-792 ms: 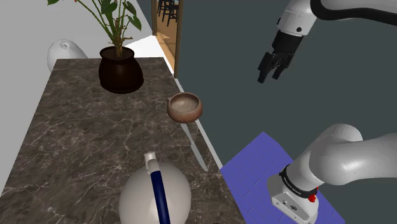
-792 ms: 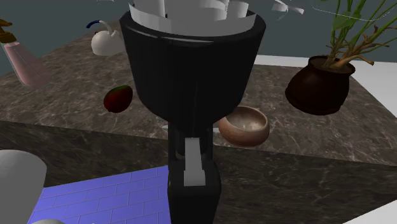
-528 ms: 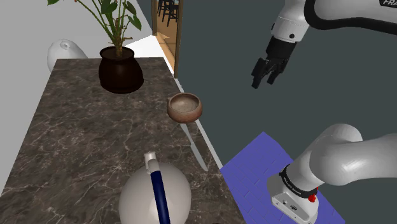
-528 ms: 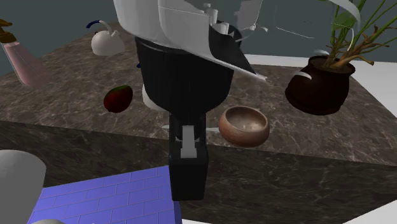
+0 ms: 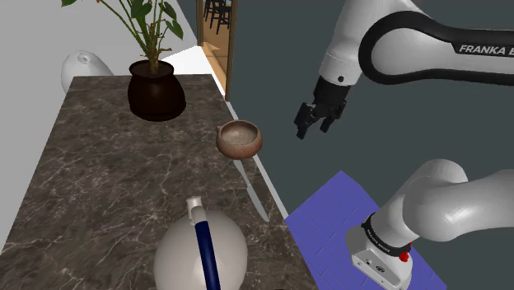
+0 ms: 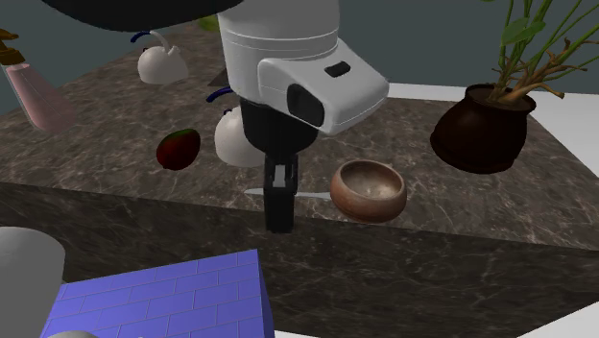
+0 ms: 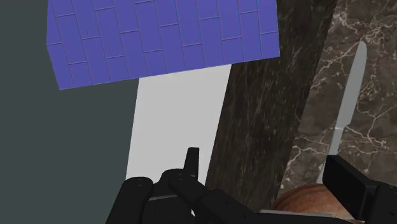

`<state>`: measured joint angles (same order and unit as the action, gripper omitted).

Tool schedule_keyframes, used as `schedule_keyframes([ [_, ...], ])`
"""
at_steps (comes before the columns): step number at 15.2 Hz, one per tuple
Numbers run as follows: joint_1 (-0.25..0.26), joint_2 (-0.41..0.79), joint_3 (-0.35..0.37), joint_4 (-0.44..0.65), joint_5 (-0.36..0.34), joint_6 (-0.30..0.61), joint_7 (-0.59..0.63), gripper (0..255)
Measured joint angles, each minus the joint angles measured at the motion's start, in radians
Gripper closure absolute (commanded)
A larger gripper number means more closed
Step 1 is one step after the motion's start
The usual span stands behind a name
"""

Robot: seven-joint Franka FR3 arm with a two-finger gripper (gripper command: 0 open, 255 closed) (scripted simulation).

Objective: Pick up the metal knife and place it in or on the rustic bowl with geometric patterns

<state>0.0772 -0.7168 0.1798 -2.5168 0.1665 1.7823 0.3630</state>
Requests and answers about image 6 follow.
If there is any green round object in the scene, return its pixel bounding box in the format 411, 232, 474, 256
196, 13, 222, 34

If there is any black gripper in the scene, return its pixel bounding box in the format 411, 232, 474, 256
238, 97, 323, 234

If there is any silver knife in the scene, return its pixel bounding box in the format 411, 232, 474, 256
243, 186, 334, 201

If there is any potted plant dark brown pot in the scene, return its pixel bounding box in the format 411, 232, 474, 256
429, 0, 599, 175

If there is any brown ceramic bowl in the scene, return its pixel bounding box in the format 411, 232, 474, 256
329, 159, 408, 224

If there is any blue brick-patterned robot stand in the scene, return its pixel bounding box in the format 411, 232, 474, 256
39, 249, 277, 338

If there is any red green mango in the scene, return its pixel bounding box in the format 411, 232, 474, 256
156, 128, 202, 172

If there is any white round jug blue handle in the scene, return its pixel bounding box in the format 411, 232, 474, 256
130, 30, 190, 85
205, 85, 266, 169

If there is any pink soap dispenser bottle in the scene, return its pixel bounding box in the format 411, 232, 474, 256
0, 29, 77, 135

